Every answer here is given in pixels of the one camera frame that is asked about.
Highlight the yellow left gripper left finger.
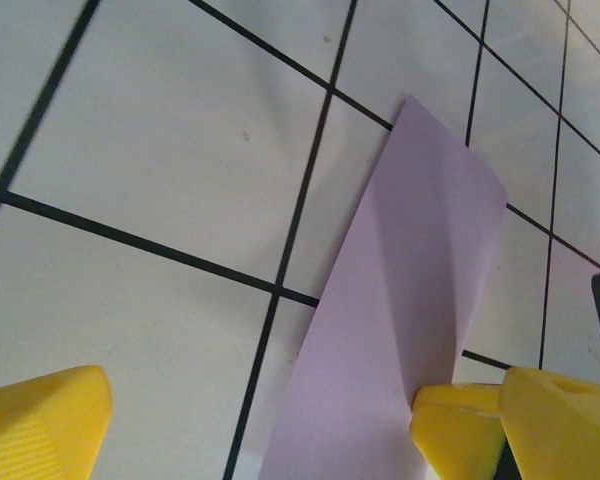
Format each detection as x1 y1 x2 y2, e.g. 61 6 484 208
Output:
0 364 114 480

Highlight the lilac square paper sheet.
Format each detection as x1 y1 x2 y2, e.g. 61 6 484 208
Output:
257 94 509 480

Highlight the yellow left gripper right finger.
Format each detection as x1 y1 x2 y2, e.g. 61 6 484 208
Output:
499 367 600 480

